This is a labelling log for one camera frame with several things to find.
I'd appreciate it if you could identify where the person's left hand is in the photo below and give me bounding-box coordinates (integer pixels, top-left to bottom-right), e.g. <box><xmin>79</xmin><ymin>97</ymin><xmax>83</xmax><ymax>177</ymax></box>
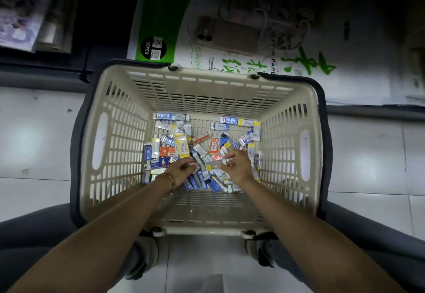
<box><xmin>164</xmin><ymin>157</ymin><xmax>200</xmax><ymax>191</ymax></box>

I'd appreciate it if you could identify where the person's right hand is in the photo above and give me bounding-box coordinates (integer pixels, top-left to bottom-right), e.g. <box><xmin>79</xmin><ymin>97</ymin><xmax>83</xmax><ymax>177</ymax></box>
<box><xmin>219</xmin><ymin>149</ymin><xmax>256</xmax><ymax>187</ymax></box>

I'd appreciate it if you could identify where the white yellow eraser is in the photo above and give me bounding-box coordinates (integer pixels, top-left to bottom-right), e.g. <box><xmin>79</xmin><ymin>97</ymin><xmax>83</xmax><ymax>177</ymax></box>
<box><xmin>206</xmin><ymin>157</ymin><xmax>237</xmax><ymax>172</ymax></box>

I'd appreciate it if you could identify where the person's right forearm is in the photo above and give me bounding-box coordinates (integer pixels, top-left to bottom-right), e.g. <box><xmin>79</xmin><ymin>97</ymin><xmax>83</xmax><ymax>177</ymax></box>
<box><xmin>240</xmin><ymin>177</ymin><xmax>407</xmax><ymax>293</ymax></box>

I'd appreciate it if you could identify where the person's left forearm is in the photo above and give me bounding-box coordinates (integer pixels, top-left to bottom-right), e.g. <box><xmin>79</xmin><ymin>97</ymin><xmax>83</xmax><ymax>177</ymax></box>
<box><xmin>7</xmin><ymin>174</ymin><xmax>175</xmax><ymax>293</ymax></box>

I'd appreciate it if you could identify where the pile of small erasers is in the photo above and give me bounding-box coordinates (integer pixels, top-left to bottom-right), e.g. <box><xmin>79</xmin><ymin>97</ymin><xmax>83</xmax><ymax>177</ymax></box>
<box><xmin>143</xmin><ymin>112</ymin><xmax>263</xmax><ymax>194</ymax></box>

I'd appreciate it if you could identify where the beige plastic shopping basket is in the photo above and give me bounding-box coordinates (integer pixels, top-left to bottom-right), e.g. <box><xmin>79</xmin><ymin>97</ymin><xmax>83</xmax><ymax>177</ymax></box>
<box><xmin>78</xmin><ymin>64</ymin><xmax>323</xmax><ymax>237</ymax></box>

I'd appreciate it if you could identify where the person's right grey shoe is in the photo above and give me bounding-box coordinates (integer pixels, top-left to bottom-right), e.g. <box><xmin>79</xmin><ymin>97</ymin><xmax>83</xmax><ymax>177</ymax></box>
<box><xmin>245</xmin><ymin>233</ymin><xmax>278</xmax><ymax>268</ymax></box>

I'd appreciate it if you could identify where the person's grey shoe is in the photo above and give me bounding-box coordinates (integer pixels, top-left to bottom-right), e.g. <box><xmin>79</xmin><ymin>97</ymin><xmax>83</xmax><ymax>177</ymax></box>
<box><xmin>125</xmin><ymin>233</ymin><xmax>160</xmax><ymax>281</ymax></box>
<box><xmin>245</xmin><ymin>233</ymin><xmax>278</xmax><ymax>268</ymax></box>

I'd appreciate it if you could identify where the person's left grey shoe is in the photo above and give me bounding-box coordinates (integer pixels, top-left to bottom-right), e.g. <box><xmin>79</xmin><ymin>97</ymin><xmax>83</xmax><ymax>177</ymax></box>
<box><xmin>125</xmin><ymin>233</ymin><xmax>160</xmax><ymax>281</ymax></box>

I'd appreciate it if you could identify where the green paper pack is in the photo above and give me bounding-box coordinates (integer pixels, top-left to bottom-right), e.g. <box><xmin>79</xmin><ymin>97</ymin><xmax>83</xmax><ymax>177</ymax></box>
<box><xmin>135</xmin><ymin>0</ymin><xmax>192</xmax><ymax>65</ymax></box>

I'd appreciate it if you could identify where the person's right grey trouser leg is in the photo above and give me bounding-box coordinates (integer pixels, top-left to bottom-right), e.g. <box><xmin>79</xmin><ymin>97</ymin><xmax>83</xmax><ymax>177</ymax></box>
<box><xmin>262</xmin><ymin>200</ymin><xmax>425</xmax><ymax>293</ymax></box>

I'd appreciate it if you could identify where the person's grey trouser leg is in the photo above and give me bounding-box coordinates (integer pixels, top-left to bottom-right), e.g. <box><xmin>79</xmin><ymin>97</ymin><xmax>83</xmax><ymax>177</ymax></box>
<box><xmin>0</xmin><ymin>202</ymin><xmax>147</xmax><ymax>293</ymax></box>
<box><xmin>262</xmin><ymin>200</ymin><xmax>425</xmax><ymax>293</ymax></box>

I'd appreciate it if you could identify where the white sketch paper pack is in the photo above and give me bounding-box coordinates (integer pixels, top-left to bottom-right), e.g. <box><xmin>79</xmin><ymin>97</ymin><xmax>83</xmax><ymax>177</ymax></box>
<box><xmin>127</xmin><ymin>0</ymin><xmax>425</xmax><ymax>107</ymax></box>

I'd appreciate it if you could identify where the person's left grey trouser leg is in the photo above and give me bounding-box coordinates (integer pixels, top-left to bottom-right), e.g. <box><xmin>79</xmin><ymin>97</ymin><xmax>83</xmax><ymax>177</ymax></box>
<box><xmin>0</xmin><ymin>202</ymin><xmax>147</xmax><ymax>293</ymax></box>

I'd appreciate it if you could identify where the grey shelf base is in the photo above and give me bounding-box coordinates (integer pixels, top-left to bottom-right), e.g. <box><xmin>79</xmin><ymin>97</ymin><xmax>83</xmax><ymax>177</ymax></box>
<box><xmin>0</xmin><ymin>60</ymin><xmax>95</xmax><ymax>94</ymax></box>

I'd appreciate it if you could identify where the stack of picture books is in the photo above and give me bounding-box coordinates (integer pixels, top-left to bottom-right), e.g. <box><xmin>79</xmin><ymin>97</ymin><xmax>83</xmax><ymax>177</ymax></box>
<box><xmin>0</xmin><ymin>0</ymin><xmax>78</xmax><ymax>54</ymax></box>

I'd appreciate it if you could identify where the gold bead bracelet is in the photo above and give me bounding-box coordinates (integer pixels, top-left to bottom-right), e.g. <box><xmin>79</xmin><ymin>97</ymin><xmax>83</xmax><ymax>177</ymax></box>
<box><xmin>155</xmin><ymin>173</ymin><xmax>176</xmax><ymax>198</ymax></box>

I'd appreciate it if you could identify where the dark basket handle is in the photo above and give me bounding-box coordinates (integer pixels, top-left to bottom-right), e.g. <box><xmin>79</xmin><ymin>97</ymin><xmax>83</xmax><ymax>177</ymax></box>
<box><xmin>69</xmin><ymin>58</ymin><xmax>180</xmax><ymax>237</ymax></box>
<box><xmin>242</xmin><ymin>72</ymin><xmax>333</xmax><ymax>241</ymax></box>

